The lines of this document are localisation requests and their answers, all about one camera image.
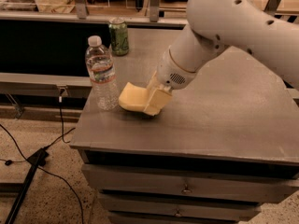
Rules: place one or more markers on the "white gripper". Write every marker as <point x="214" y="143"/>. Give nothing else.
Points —
<point x="172" y="71"/>

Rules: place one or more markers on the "yellow sponge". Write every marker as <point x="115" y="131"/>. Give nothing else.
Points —
<point x="133" y="98"/>

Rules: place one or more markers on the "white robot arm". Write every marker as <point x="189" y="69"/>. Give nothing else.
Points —
<point x="214" y="25"/>

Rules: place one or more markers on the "clear plastic water bottle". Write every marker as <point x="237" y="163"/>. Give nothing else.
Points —
<point x="100" y="67"/>

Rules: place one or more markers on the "green soda can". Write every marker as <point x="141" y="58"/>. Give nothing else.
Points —
<point x="119" y="36"/>

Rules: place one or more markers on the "grey drawer cabinet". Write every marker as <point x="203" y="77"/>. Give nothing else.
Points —
<point x="236" y="118"/>

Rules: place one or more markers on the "black metal floor bar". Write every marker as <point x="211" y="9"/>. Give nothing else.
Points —
<point x="36" y="160"/>

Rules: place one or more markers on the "grey metal back rail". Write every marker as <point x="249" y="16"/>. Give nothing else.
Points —
<point x="91" y="19"/>

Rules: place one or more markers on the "grey metal side rail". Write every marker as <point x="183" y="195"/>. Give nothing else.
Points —
<point x="45" y="85"/>

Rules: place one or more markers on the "drawer with handle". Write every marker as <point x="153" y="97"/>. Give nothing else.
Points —
<point x="191" y="184"/>
<point x="180" y="208"/>

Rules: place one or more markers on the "top drawer with handle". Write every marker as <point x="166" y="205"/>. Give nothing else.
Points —
<point x="191" y="184"/>

